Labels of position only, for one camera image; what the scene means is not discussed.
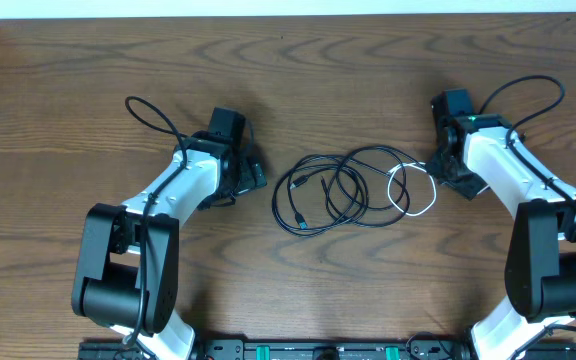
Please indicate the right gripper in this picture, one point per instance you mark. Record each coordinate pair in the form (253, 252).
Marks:
(467, 189)

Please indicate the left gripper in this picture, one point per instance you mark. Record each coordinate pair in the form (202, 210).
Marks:
(253, 178)

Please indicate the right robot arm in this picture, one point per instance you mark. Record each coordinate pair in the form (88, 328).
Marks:
(479, 151)

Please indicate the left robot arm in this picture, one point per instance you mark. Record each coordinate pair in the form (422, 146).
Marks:
(127, 272)

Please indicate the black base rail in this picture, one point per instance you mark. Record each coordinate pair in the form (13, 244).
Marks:
(232, 349)

